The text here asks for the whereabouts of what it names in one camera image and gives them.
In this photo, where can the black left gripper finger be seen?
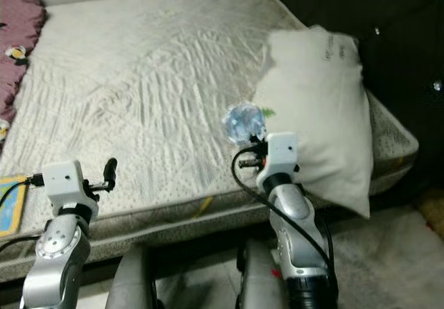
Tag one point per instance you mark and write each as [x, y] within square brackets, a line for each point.
[110, 171]

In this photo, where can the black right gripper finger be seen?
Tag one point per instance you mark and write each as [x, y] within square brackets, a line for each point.
[255, 141]

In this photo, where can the clear plastic bottle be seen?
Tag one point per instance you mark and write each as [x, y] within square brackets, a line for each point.
[243, 123]

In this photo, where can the white printed pillow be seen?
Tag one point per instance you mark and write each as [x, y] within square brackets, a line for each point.
[312, 94]

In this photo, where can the colourful yellow-edged children's book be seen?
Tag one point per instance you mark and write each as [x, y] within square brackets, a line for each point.
[10, 205]

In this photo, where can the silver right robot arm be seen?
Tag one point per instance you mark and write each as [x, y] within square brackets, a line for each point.
[295, 219]

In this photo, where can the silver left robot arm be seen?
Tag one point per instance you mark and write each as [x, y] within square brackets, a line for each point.
[52, 253]

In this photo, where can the white quilted mattress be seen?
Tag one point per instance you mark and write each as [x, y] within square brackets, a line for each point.
[146, 94]

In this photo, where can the grey left robot leg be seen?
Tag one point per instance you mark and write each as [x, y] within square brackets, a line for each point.
[132, 281]

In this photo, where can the grey robot leg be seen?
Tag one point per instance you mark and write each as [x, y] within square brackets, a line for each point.
[260, 281]
[132, 281]

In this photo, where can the grey right robot leg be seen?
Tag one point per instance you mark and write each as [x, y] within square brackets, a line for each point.
[260, 281]

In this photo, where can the dark tufted headboard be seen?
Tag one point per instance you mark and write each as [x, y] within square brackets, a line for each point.
[388, 31]

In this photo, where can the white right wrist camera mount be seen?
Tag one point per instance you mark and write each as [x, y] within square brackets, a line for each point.
[281, 153]

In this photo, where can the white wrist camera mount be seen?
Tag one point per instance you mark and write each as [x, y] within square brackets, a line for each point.
[281, 153]
[62, 178]

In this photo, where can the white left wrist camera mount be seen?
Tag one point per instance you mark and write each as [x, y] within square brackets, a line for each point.
[62, 178]

